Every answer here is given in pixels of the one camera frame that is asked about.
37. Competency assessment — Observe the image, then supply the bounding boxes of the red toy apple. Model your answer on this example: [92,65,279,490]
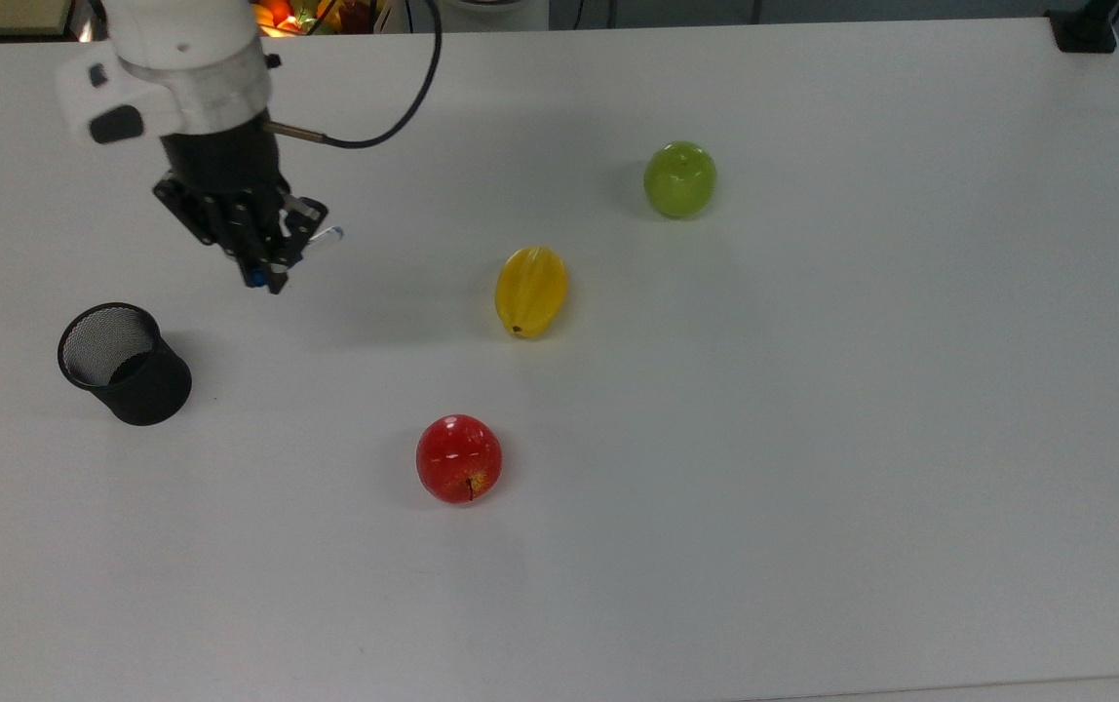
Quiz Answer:
[415,414,504,505]

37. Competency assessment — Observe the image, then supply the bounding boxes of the colourful toy fruit pile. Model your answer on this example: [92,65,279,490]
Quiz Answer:
[250,0,377,37]

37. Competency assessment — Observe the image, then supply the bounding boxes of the yellow toy starfruit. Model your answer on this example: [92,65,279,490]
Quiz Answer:
[494,246,570,339]

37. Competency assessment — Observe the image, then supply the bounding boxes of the black mesh pen cup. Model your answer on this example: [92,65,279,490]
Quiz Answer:
[57,302,193,427]

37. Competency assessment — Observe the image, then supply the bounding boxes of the blue marker pen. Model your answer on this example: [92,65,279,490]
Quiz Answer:
[246,226,344,289]

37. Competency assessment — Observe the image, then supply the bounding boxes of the green toy apple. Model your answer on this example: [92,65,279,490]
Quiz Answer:
[643,141,718,219]

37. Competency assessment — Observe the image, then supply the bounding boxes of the black pole base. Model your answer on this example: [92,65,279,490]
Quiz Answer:
[1045,0,1119,55]

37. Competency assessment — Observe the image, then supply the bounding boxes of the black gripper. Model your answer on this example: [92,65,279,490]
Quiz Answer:
[151,122,328,295]

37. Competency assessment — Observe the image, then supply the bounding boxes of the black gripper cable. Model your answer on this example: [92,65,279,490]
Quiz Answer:
[262,0,444,151]

